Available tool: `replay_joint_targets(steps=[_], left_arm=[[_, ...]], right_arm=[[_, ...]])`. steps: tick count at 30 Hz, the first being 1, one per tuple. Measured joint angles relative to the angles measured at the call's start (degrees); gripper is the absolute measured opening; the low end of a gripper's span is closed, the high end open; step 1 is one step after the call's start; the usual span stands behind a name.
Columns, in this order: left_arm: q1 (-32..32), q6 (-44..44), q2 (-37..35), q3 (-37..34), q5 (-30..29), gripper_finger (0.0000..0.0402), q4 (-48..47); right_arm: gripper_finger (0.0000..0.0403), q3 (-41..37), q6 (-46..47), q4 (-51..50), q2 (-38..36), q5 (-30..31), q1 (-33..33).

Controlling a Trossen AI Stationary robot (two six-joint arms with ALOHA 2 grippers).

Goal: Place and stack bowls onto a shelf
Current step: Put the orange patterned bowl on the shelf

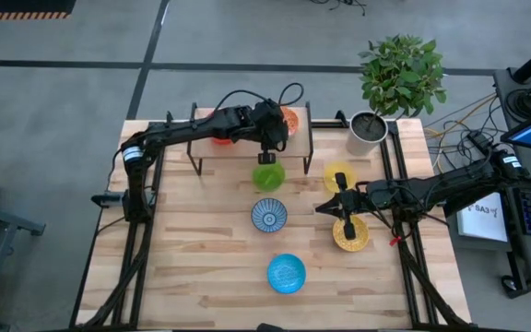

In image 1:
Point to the black power adapter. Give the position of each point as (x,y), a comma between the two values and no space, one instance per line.
(480,140)

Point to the white printed paper sheet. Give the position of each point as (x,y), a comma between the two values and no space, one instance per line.
(482,223)

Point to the dark grey desk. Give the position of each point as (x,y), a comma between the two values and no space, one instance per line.
(505,258)

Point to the white plant pot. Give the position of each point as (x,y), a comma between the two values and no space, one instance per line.
(360,146)

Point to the green leafy plant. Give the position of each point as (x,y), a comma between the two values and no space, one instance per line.
(401,76)

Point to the red tag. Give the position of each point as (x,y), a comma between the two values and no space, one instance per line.
(395,240)

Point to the orange translucent plastic bowl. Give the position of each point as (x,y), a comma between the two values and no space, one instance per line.
(221,141)

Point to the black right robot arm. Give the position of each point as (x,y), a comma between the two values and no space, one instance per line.
(454,184)

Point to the turquoise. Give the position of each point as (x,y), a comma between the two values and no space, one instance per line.
(286,273)

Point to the black metal table frame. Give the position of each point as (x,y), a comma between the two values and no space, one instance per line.
(137,286)

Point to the orange white lattice ceramic bowl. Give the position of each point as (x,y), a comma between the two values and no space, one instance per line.
(292,121)

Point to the yellow translucent plastic bowl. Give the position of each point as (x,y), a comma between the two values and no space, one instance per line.
(330,177)

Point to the blue striped red patterned bowl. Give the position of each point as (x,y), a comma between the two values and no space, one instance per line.
(269,215)

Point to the black mat with striped edge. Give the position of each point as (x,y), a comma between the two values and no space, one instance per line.
(16,5)

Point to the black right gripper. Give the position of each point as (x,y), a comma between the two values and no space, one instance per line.
(348,203)

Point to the yellow inside blue patterned bowl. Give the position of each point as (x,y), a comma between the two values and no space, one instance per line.
(362,237)

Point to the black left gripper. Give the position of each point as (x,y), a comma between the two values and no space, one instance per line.
(270,129)

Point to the wooden shelf with black legs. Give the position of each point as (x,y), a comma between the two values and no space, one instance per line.
(242,150)

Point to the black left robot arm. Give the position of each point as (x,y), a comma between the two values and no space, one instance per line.
(178,131)

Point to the green translucent plastic bowl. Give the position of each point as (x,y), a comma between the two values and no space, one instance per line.
(270,181)

